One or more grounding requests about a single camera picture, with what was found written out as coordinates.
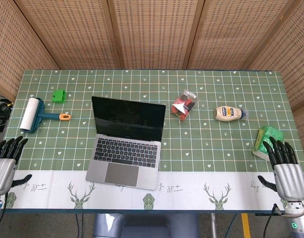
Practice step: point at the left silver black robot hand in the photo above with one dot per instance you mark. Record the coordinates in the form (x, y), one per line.
(3, 171)

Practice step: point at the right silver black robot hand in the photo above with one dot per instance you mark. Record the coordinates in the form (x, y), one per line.
(289, 181)

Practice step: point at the silver laptop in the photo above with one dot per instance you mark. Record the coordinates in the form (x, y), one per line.
(122, 171)

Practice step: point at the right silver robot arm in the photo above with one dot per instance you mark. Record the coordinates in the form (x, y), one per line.
(299, 223)

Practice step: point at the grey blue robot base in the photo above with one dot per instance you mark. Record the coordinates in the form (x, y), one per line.
(144, 226)

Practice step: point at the green sponge pack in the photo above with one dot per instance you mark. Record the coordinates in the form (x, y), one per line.
(269, 134)

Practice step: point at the metal table leg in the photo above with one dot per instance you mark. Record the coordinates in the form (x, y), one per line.
(213, 225)

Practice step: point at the green grid deer tablecloth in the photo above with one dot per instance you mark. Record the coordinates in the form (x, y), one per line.
(204, 148)

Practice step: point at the mayonnaise squeeze bottle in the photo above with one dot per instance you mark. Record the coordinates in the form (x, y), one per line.
(227, 113)

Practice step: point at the green plastic block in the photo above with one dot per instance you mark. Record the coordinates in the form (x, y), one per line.
(58, 96)

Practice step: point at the clear bag of red items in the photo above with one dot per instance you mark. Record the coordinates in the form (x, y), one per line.
(183, 106)

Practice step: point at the bamboo folding screen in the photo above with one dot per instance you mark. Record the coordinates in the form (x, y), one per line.
(154, 32)

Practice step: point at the yellow post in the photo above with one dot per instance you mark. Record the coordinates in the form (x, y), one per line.
(244, 225)

